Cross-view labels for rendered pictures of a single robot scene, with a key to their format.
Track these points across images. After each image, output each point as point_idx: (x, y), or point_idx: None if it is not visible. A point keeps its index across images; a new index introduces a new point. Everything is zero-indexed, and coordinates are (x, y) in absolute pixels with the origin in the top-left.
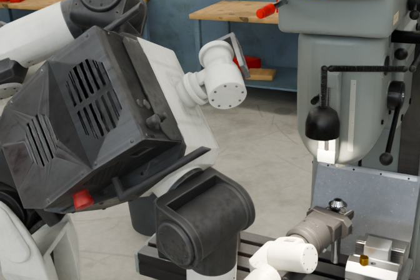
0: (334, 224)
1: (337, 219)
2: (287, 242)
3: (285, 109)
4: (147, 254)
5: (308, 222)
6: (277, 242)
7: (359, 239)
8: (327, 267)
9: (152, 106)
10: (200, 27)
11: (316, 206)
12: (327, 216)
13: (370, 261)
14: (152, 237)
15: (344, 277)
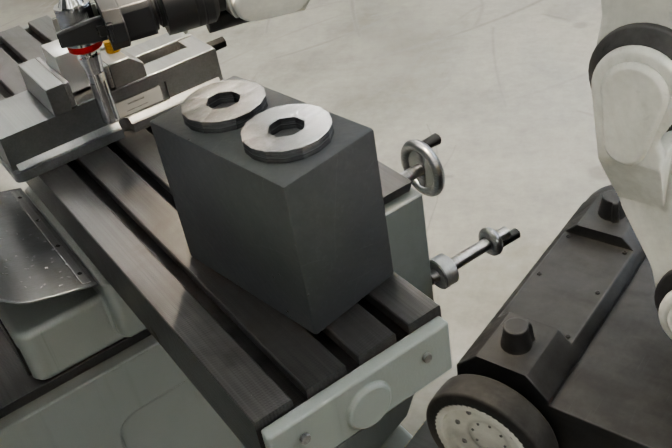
0: None
1: None
2: None
3: None
4: (416, 291)
5: None
6: None
7: (58, 82)
8: (106, 169)
9: None
10: None
11: (104, 10)
12: None
13: (102, 51)
14: (374, 344)
15: (146, 74)
